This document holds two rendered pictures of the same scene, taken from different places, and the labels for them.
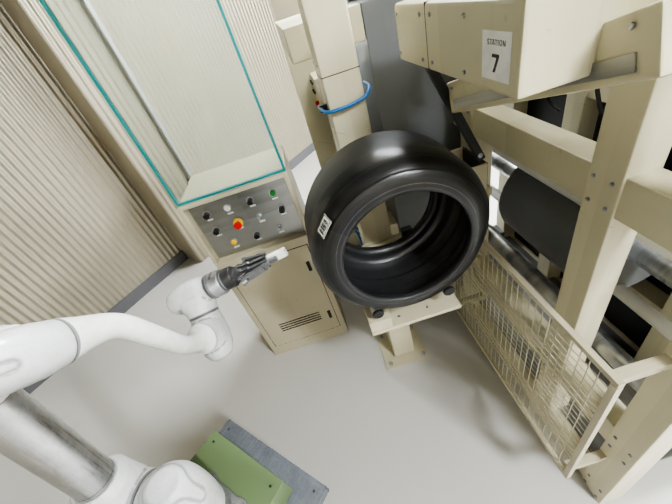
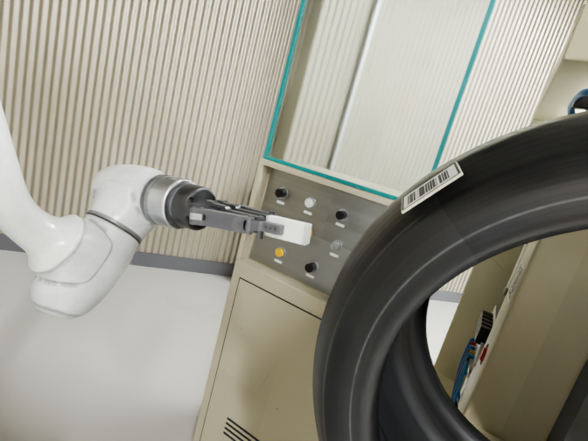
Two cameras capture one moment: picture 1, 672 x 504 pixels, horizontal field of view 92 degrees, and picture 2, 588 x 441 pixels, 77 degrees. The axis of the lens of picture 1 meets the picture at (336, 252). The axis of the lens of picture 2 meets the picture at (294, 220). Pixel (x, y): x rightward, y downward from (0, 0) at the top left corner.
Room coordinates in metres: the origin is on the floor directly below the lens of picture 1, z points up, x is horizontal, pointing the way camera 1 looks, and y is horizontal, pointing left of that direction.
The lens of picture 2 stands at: (0.42, -0.04, 1.38)
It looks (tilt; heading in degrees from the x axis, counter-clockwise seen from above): 13 degrees down; 25
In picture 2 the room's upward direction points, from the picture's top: 15 degrees clockwise
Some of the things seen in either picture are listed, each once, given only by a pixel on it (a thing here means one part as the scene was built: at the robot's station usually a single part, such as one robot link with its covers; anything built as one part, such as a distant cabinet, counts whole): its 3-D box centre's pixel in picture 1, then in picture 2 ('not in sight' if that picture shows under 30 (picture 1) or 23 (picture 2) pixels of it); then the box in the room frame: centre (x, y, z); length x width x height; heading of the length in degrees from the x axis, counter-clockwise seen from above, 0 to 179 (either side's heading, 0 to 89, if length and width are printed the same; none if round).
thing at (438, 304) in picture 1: (401, 289); not in sight; (0.97, -0.22, 0.80); 0.37 x 0.36 x 0.02; 89
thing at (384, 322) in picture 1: (369, 293); not in sight; (0.97, -0.08, 0.83); 0.36 x 0.09 x 0.06; 179
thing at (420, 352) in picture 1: (401, 345); not in sight; (1.22, -0.20, 0.01); 0.27 x 0.27 x 0.02; 89
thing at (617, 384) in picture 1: (502, 326); not in sight; (0.73, -0.54, 0.65); 0.90 x 0.02 x 0.70; 179
